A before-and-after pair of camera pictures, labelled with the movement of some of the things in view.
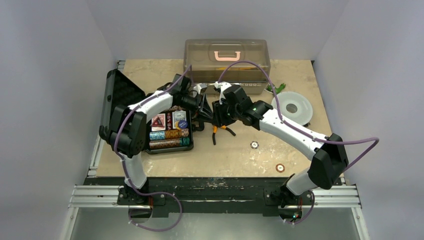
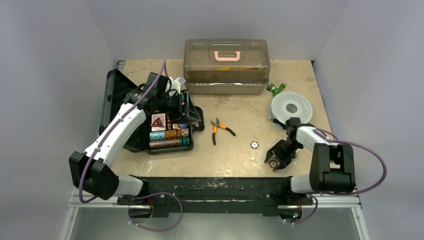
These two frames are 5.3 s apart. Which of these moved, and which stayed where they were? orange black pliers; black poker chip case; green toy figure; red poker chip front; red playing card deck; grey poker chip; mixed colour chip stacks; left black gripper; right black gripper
Moved: red poker chip front; right black gripper; left black gripper
Stayed: grey poker chip; black poker chip case; mixed colour chip stacks; orange black pliers; green toy figure; red playing card deck
